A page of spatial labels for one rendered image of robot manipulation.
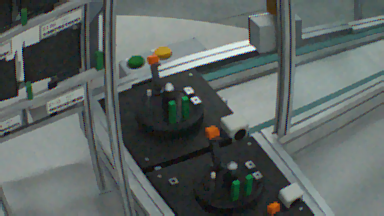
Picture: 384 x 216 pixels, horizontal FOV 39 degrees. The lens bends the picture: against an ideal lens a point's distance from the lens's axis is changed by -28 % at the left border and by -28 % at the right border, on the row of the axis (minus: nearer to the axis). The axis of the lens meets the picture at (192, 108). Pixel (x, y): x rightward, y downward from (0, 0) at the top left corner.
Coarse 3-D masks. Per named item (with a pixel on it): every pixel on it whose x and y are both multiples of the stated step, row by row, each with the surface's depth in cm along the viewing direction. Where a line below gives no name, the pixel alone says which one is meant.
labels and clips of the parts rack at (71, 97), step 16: (64, 16) 94; (80, 16) 96; (48, 32) 94; (0, 48) 89; (96, 64) 105; (32, 96) 100; (64, 96) 104; (80, 96) 106; (48, 112) 104; (64, 112) 129; (0, 128) 99; (32, 128) 126
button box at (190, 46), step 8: (184, 40) 173; (192, 40) 173; (176, 48) 170; (184, 48) 170; (192, 48) 170; (200, 48) 170; (144, 56) 168; (176, 56) 168; (184, 56) 168; (120, 64) 166; (144, 64) 165; (120, 72) 168; (128, 72) 163; (136, 72) 163
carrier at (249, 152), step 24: (240, 144) 143; (168, 168) 138; (192, 168) 138; (216, 168) 134; (240, 168) 135; (264, 168) 137; (168, 192) 133; (192, 192) 133; (216, 192) 130; (240, 192) 129; (264, 192) 132; (288, 192) 128
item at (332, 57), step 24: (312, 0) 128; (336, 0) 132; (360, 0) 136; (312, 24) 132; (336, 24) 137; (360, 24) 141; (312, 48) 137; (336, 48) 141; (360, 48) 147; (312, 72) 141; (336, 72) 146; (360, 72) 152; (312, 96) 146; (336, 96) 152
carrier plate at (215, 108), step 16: (176, 80) 159; (192, 80) 159; (128, 96) 155; (208, 96) 155; (128, 112) 151; (208, 112) 151; (224, 112) 151; (128, 128) 147; (128, 144) 143; (144, 144) 143; (160, 144) 143; (176, 144) 143; (192, 144) 143; (208, 144) 143; (224, 144) 145; (144, 160) 140; (160, 160) 140; (176, 160) 141
